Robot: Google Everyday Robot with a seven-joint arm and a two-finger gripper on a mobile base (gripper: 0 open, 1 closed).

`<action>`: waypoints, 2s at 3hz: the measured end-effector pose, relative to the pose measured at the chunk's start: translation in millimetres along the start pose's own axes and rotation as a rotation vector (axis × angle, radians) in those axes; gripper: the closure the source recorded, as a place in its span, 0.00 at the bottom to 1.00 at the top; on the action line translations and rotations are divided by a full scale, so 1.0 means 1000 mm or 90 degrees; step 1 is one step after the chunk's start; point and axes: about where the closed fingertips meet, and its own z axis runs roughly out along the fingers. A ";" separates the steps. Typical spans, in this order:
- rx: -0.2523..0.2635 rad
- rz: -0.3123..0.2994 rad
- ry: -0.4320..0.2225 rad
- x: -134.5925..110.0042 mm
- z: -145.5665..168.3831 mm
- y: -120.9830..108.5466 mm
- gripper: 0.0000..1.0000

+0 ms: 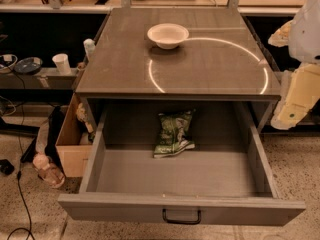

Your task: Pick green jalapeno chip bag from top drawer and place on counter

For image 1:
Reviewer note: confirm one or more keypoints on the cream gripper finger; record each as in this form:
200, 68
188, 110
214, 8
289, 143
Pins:
300, 91
280, 37

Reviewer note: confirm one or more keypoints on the green jalapeno chip bag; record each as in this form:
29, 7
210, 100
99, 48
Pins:
173, 136

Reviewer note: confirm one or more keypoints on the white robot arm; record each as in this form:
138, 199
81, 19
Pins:
304, 37

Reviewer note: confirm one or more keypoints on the grey open top drawer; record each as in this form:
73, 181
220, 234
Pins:
226, 176

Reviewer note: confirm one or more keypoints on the grey counter cabinet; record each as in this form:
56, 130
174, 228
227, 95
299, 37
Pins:
220, 60

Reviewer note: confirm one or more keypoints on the white paper bowl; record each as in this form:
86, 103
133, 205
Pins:
168, 35

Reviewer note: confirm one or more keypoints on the white plastic bottle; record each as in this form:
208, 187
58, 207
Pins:
89, 46

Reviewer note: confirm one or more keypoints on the white paper cup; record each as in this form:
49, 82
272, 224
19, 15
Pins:
62, 63

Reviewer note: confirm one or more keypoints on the grey low shelf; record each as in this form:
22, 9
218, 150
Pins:
46, 78

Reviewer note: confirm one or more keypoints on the cardboard box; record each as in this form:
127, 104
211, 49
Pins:
75, 139

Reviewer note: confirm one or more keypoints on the dark round plate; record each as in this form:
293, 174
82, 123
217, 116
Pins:
28, 66

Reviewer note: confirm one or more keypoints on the clear plastic bottle on floor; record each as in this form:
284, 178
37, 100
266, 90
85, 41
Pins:
48, 171

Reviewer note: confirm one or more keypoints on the white bowl with items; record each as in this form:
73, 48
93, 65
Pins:
7, 63

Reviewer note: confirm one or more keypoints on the small black floor object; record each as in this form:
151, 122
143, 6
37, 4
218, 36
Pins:
6, 167

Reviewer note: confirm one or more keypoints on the black drawer handle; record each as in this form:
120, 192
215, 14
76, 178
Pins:
181, 217

